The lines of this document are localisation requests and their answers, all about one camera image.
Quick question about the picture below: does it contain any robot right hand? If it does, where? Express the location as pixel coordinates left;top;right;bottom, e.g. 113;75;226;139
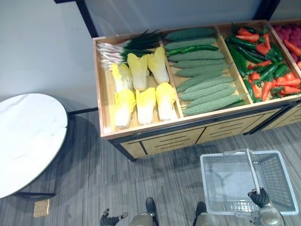
247;187;270;209

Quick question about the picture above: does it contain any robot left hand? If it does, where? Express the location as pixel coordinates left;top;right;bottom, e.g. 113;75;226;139
100;208;129;226

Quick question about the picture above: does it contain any clear plastic shopping basket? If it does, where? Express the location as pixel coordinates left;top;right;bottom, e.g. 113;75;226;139
199;148;299;218

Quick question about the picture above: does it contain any magenta vegetable pile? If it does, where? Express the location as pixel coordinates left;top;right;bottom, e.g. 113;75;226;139
273;23;301;62

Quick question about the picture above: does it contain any robot left foot dark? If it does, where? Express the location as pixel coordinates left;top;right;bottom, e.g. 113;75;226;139
145;197;157;215

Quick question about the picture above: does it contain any robot foot dark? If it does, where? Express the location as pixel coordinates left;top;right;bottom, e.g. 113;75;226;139
145;197;157;215
195;202;207;215

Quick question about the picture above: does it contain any robot right leg silver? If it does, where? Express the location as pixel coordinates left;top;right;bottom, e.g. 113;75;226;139
192;211;219;226

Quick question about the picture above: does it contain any robot right foot dark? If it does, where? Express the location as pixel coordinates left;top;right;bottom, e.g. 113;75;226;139
195;202;207;215

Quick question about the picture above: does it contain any brass floor plate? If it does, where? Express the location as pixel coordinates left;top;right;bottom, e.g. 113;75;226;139
33;199;51;218

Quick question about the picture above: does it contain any long green pepper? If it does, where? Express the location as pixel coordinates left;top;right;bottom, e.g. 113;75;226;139
225;39;248;77
243;79;256;104
235;44;262;64
269;41;284;63
229;35;257;50
273;64;289;79
259;63;278;82

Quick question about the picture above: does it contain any round white marble table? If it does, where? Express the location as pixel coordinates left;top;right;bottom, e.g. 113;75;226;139
0;93;99;201

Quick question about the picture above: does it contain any yellow napa cabbage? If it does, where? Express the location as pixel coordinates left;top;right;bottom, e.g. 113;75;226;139
135;87;158;126
146;46;170;85
111;63;134;94
113;89;137;129
127;52;151;92
155;82;179;122

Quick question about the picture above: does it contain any dark green cucumber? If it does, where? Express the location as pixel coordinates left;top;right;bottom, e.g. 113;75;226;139
166;44;220;56

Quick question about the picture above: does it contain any green onion bunch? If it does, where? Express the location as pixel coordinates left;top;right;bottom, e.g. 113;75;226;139
96;29;163;71

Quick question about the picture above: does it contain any frosted back panel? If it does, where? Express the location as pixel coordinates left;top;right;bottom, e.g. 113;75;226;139
83;0;268;37

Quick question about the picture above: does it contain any black metal rack post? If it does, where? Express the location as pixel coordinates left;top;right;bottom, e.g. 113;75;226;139
54;0;99;39
253;0;280;21

